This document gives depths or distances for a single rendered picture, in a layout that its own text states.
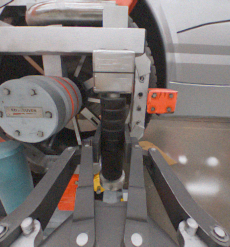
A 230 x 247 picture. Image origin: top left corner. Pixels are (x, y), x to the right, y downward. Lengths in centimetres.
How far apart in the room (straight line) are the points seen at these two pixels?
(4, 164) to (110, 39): 37
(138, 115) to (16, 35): 32
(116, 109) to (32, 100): 17
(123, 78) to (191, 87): 53
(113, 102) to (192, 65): 53
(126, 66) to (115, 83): 2
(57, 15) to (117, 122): 16
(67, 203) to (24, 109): 44
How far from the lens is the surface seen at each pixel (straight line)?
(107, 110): 17
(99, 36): 20
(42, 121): 29
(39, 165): 55
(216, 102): 75
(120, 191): 101
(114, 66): 16
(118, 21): 21
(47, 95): 27
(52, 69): 43
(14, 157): 43
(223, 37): 74
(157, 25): 63
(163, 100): 42
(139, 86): 39
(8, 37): 24
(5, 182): 46
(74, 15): 22
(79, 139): 57
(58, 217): 88
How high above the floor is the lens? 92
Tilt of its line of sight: 20 degrees down
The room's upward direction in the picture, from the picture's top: 1 degrees clockwise
